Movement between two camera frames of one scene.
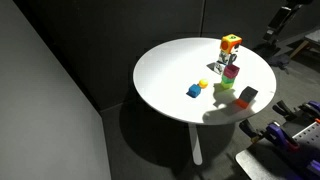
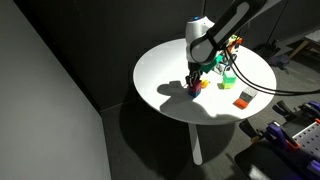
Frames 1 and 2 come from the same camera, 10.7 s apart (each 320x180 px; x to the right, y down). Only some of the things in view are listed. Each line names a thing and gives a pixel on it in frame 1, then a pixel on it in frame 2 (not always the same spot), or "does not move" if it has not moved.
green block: x=227 y=82 does not move
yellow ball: x=203 y=83 does not move
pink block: x=231 y=71 to x=196 y=86
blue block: x=194 y=90 does not move
